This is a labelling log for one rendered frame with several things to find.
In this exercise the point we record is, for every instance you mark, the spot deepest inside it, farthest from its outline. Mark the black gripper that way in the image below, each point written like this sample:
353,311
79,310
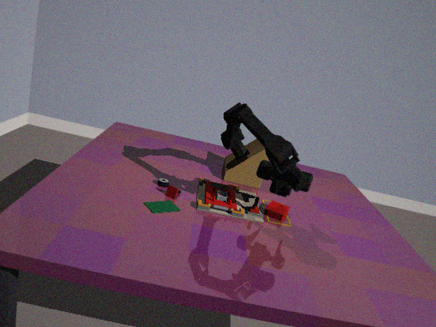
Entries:
266,171

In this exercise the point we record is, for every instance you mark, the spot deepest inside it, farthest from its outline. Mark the flat green square pad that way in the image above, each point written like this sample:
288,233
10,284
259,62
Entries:
161,206

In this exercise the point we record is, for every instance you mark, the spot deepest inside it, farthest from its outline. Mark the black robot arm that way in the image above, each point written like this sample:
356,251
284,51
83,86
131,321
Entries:
277,149

